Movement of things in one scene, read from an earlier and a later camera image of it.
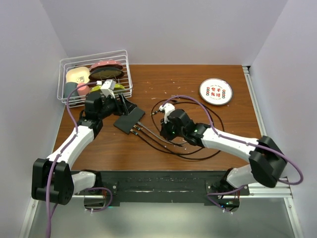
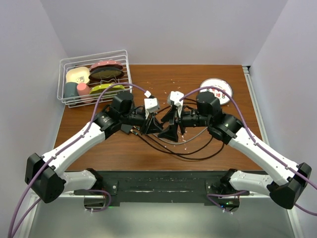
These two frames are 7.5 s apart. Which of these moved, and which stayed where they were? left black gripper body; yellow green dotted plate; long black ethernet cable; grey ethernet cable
Moved: left black gripper body
Stayed: yellow green dotted plate; grey ethernet cable; long black ethernet cable
